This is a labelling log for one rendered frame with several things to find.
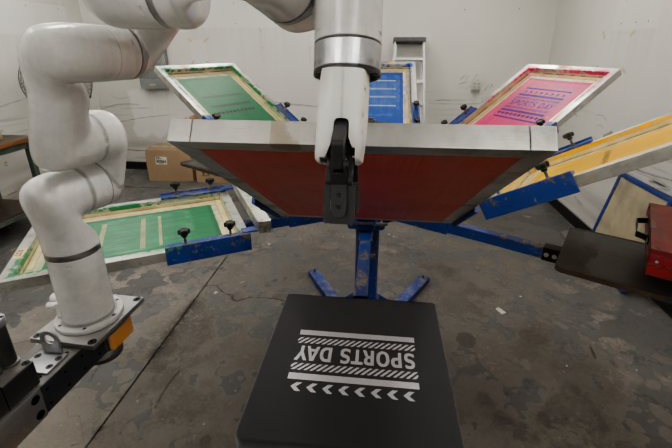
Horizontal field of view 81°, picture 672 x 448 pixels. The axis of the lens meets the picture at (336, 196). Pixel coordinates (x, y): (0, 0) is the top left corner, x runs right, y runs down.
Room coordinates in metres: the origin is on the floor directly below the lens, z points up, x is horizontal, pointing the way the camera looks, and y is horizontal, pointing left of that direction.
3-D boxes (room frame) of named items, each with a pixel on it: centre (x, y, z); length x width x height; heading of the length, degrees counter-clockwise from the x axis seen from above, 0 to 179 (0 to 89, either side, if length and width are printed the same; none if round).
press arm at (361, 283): (1.27, -0.10, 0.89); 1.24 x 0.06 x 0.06; 174
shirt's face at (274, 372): (0.78, -0.05, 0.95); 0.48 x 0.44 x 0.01; 174
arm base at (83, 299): (0.69, 0.53, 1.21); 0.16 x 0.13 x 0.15; 81
